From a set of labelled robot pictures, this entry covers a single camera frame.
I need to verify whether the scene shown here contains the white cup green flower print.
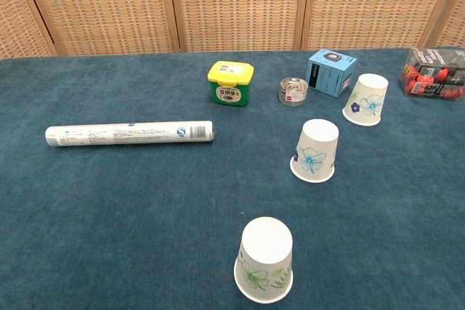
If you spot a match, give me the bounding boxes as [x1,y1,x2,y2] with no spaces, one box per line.
[233,216,294,305]

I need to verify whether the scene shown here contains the white cup fern leaf print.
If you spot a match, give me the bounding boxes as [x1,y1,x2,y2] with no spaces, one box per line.
[341,73,389,127]

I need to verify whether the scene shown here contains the white cup blue flower print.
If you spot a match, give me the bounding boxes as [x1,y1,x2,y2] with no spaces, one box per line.
[289,118,340,184]

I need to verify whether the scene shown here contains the green tub yellow lid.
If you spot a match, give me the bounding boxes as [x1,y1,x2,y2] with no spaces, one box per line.
[207,60,255,107]

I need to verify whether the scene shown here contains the clear round clip container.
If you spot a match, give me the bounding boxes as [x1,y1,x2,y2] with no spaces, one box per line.
[278,76,310,106]

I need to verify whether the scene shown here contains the white plastic wrap roll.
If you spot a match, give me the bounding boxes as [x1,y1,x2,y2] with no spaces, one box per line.
[44,120,216,148]

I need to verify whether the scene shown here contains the light blue cardboard box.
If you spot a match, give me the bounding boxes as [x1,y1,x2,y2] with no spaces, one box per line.
[307,49,358,99]

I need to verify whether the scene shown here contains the woven bamboo folding screen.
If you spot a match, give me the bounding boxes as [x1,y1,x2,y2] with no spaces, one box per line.
[0,0,465,60]

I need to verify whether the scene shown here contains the dark blue table cloth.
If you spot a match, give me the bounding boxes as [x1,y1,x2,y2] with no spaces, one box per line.
[0,46,465,310]

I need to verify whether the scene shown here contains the clear box red black clips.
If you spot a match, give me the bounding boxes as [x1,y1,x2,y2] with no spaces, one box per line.
[398,47,465,102]

